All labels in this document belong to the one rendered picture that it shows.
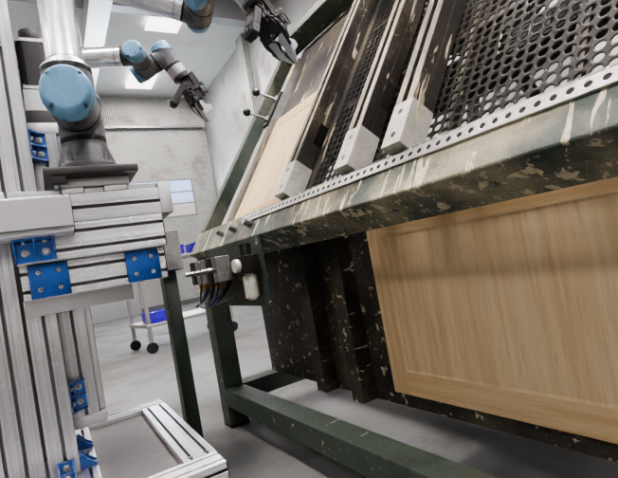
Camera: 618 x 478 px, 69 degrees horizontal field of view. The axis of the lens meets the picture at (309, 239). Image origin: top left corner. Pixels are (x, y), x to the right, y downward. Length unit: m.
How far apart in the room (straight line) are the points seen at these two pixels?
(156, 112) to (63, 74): 11.63
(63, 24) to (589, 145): 1.16
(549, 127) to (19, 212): 1.06
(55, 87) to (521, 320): 1.20
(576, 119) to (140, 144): 12.01
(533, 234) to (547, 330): 0.21
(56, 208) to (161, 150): 11.40
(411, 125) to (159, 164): 11.53
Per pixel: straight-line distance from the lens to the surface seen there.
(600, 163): 0.78
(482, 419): 1.32
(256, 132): 2.40
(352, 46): 1.80
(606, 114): 0.74
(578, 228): 1.02
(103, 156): 1.35
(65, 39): 1.33
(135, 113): 12.74
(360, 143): 1.19
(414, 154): 0.97
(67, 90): 1.25
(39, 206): 1.18
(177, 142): 12.71
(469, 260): 1.17
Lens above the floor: 0.72
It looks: 2 degrees up
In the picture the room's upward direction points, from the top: 10 degrees counter-clockwise
